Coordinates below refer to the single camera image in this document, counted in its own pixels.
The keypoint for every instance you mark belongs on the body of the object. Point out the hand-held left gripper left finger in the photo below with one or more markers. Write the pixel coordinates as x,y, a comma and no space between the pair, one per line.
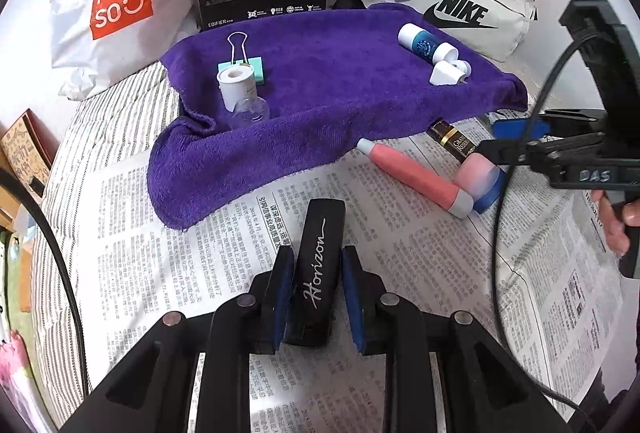
282,298

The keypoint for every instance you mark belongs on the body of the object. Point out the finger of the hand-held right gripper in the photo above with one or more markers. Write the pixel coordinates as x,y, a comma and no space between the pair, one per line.
505,153
520,128

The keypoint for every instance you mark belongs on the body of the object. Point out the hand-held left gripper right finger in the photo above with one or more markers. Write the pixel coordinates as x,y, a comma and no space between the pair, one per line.
352,298

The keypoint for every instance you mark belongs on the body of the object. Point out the pink and blue round puff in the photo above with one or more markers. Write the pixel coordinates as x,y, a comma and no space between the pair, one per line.
480,180

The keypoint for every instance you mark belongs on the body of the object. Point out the black slim box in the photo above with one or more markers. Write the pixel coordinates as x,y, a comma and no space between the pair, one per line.
317,273

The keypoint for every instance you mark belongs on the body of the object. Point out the dark brown gold box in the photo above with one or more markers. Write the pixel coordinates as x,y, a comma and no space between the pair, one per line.
452,140

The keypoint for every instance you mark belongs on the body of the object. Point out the small white cap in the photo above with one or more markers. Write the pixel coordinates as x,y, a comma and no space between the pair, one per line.
462,67

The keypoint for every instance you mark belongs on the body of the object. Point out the pink tube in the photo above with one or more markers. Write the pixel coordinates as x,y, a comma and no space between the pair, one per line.
415,175

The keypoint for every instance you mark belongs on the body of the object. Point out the white charger plug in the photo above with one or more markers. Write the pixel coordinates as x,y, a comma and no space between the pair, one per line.
444,73

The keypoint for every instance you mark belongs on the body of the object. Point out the white and blue bottle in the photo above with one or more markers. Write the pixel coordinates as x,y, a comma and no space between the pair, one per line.
425,42

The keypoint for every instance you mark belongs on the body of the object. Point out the small clear plastic bottle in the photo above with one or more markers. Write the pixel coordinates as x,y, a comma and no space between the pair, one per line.
251,113

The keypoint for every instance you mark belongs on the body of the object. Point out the white tape roll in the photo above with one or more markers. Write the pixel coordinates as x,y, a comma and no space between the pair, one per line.
235,85

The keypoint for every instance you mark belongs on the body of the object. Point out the mint green binder clip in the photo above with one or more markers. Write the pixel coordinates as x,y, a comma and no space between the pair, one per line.
250,68

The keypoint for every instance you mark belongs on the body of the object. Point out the person's right hand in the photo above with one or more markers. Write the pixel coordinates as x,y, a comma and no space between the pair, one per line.
612,225

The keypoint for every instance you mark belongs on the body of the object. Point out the newspaper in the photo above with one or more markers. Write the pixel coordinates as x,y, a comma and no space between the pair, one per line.
200,238

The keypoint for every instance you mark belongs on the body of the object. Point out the purple towel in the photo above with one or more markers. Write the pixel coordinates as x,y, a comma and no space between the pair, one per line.
325,88

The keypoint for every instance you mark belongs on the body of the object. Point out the pink cloth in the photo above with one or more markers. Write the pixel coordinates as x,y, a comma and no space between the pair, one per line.
22,383

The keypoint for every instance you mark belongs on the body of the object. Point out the wooden nightstand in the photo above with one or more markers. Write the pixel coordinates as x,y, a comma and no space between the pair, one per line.
7,208

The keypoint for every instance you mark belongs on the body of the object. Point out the kraft patterned notebook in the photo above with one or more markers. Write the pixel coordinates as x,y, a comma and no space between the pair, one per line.
22,148

